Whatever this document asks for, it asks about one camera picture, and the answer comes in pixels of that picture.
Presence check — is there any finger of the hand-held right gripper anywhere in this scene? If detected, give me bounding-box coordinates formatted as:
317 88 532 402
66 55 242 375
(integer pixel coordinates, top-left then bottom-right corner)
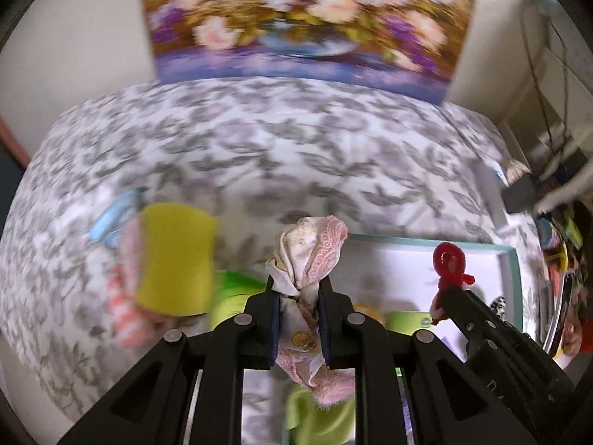
440 285 510 348

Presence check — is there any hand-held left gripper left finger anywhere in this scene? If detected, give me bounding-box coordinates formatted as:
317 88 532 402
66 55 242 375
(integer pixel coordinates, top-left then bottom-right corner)
58 276 282 445

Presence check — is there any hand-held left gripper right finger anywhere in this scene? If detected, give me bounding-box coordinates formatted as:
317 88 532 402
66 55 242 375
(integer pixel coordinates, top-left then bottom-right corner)
319 277 524 445

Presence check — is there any red chenille twist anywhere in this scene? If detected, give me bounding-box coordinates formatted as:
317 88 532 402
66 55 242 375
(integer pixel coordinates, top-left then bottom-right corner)
428 241 477 325

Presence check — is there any pink fuzzy hair tie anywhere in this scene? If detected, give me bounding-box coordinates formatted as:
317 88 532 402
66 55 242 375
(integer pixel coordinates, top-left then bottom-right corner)
275 347 355 411

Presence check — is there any small green tissue pack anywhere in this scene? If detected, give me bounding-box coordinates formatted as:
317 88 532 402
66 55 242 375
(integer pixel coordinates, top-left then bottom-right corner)
384 310 434 337

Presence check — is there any white tray with teal rim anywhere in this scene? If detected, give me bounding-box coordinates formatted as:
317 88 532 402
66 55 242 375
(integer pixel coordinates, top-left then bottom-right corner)
340 234 524 372

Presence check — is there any cream pink lace scrunchie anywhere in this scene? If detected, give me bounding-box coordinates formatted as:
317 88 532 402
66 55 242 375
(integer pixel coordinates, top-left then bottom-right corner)
265 215 349 381

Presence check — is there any yellow green scouring sponge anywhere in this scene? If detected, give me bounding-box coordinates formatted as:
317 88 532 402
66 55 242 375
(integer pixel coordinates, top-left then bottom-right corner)
138 202 221 318

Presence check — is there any pink white striped fuzzy sock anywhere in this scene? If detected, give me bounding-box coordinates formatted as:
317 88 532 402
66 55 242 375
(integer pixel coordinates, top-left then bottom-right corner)
106 218 158 348

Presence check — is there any blue face mask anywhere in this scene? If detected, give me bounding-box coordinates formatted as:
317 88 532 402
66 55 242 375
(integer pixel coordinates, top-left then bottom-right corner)
90 188 149 246

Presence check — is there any black charger adapter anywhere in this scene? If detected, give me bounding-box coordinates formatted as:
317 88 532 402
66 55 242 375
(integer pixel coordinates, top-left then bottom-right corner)
503 177 543 216

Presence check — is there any white power strip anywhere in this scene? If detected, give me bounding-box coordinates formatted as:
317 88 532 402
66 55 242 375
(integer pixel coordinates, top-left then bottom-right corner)
477 158 510 223

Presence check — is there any orange board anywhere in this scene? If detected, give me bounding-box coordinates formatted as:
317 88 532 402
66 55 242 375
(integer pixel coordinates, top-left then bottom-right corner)
0 116 33 170

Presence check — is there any black cable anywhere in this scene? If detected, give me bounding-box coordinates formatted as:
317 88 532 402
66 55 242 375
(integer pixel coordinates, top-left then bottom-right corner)
547 23 573 158
519 0 557 149

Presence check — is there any floral wall painting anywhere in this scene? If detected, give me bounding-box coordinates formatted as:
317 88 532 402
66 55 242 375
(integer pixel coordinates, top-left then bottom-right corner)
136 0 483 105

